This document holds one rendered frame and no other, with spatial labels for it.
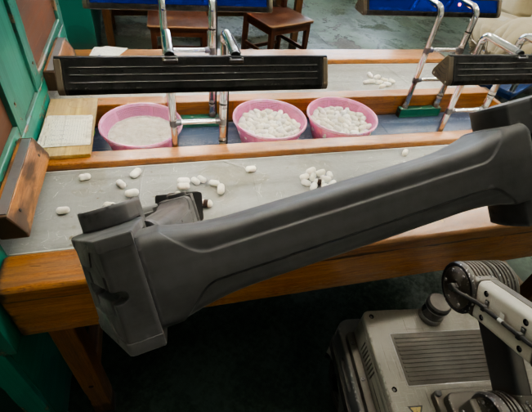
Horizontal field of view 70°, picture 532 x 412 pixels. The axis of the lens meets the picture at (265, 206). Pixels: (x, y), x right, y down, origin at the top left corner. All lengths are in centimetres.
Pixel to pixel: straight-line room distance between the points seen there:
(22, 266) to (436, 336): 110
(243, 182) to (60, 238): 50
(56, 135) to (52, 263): 49
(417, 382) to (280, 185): 66
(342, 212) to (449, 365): 103
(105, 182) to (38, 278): 35
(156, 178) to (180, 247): 92
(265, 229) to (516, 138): 21
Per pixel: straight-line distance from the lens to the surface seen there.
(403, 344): 124
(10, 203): 100
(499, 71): 131
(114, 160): 121
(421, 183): 30
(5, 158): 111
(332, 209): 27
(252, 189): 112
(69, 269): 95
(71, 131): 134
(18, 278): 97
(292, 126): 142
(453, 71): 121
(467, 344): 133
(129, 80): 94
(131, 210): 35
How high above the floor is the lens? 148
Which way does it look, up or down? 44 degrees down
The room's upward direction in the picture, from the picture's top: 8 degrees clockwise
